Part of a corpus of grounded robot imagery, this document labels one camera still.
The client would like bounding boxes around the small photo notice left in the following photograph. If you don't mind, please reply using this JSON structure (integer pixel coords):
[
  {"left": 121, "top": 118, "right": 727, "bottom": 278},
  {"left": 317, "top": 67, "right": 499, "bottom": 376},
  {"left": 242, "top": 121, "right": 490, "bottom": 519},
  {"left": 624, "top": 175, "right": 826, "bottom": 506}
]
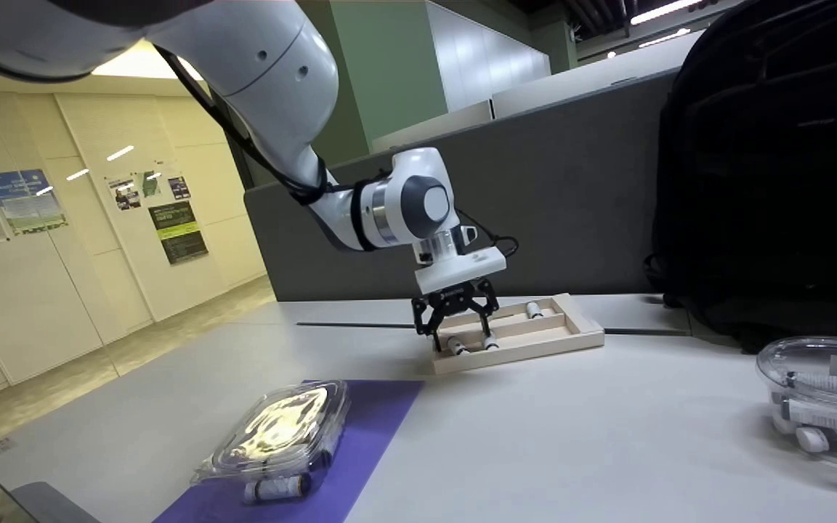
[{"left": 111, "top": 179, "right": 138, "bottom": 208}]

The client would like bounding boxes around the green pillar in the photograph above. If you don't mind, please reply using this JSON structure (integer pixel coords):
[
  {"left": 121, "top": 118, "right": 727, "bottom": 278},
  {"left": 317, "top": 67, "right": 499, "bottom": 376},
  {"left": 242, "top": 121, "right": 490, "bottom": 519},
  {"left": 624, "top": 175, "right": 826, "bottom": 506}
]
[{"left": 298, "top": 0, "right": 448, "bottom": 166}]

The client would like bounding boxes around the purple mat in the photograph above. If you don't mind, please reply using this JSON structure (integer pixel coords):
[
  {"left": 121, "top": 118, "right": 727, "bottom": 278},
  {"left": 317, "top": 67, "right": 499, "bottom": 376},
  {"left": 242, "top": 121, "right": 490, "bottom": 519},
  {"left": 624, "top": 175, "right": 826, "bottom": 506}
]
[{"left": 154, "top": 381, "right": 420, "bottom": 523}]

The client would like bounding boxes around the white bottle in bowl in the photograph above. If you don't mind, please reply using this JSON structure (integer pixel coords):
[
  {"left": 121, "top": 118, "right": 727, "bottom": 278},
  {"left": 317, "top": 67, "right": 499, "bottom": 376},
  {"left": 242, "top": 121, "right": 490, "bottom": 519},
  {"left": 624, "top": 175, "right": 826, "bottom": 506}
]
[{"left": 784, "top": 398, "right": 837, "bottom": 429}]

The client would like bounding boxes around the small photo notice right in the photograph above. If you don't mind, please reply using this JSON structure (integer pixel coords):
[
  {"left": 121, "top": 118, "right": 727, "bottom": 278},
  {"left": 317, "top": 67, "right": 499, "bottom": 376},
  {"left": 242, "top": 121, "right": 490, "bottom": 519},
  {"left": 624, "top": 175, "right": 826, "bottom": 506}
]
[{"left": 169, "top": 177, "right": 192, "bottom": 199}]

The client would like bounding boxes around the white bottle beside clamshell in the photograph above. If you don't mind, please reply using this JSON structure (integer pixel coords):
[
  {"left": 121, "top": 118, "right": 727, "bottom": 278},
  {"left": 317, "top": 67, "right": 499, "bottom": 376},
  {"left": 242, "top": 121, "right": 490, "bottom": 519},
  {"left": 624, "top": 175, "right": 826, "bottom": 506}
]
[{"left": 245, "top": 472, "right": 310, "bottom": 501}]

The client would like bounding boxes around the clear plastic clamshell container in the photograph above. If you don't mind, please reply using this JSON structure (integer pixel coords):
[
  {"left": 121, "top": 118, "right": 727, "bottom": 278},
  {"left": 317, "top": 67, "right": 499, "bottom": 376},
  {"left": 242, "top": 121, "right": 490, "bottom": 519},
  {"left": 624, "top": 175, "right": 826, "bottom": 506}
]
[{"left": 194, "top": 381, "right": 348, "bottom": 481}]

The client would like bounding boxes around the black green wall poster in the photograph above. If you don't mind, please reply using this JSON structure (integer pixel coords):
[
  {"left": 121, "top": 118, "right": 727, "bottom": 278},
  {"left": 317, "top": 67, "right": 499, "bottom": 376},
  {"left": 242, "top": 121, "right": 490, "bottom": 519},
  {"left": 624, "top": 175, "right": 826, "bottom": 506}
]
[{"left": 147, "top": 199, "right": 207, "bottom": 265}]

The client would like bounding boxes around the clear glass bowl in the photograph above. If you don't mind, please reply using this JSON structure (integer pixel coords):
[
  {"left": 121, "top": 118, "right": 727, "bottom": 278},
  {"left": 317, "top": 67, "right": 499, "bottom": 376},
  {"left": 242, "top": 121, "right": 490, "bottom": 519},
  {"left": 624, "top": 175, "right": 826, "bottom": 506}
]
[{"left": 755, "top": 333, "right": 837, "bottom": 488}]

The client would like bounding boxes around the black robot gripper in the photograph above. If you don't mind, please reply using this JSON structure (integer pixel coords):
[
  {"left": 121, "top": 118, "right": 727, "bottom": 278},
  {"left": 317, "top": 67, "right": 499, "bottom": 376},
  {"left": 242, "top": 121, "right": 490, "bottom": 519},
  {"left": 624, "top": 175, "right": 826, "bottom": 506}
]
[{"left": 412, "top": 278, "right": 497, "bottom": 352}]

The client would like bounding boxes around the small photo notice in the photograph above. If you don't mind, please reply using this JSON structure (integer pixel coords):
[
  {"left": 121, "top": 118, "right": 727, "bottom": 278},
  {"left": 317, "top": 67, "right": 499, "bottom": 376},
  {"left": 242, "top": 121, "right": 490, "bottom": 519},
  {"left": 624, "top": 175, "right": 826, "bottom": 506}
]
[
  {"left": 169, "top": 177, "right": 192, "bottom": 199},
  {"left": 111, "top": 179, "right": 138, "bottom": 208}
]

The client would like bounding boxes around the grey partition wall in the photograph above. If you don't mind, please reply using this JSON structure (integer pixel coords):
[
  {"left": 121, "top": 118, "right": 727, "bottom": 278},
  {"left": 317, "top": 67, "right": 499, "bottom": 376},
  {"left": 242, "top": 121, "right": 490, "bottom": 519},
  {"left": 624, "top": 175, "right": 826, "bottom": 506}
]
[{"left": 245, "top": 71, "right": 672, "bottom": 299}]

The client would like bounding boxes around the black backpack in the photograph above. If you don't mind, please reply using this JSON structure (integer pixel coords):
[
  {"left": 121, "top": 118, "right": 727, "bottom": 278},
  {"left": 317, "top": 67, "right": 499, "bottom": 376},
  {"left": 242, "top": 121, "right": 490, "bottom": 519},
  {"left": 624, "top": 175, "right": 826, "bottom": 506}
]
[{"left": 647, "top": 0, "right": 837, "bottom": 352}]

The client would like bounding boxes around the small green notice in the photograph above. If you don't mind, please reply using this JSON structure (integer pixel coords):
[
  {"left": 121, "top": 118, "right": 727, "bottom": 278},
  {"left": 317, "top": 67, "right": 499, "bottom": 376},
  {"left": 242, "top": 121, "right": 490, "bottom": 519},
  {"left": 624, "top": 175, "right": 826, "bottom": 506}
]
[{"left": 143, "top": 170, "right": 159, "bottom": 196}]

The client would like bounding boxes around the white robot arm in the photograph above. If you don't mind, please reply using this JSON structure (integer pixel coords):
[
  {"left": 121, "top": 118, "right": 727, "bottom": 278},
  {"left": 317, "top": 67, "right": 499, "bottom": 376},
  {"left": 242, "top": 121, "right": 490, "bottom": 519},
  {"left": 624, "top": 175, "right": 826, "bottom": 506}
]
[{"left": 0, "top": 0, "right": 505, "bottom": 336}]

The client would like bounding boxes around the shallow wooden tray box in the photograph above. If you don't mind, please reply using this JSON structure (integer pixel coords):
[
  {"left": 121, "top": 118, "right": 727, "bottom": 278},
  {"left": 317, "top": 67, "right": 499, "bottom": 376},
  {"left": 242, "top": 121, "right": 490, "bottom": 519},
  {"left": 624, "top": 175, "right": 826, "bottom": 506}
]
[{"left": 429, "top": 292, "right": 605, "bottom": 375}]

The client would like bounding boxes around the blue wall poster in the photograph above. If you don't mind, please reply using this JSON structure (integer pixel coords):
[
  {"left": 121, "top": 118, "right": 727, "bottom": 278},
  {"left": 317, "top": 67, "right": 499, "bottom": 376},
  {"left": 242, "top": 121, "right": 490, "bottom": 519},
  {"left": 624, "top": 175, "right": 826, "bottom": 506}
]
[{"left": 0, "top": 167, "right": 66, "bottom": 234}]

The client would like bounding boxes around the small white bottle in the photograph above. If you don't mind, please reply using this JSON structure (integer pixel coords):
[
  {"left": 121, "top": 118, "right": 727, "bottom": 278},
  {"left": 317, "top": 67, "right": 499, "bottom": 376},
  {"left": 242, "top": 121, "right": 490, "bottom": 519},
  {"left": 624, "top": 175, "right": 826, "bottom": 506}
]
[
  {"left": 522, "top": 302, "right": 545, "bottom": 318},
  {"left": 481, "top": 333, "right": 499, "bottom": 352},
  {"left": 448, "top": 340, "right": 470, "bottom": 358}
]

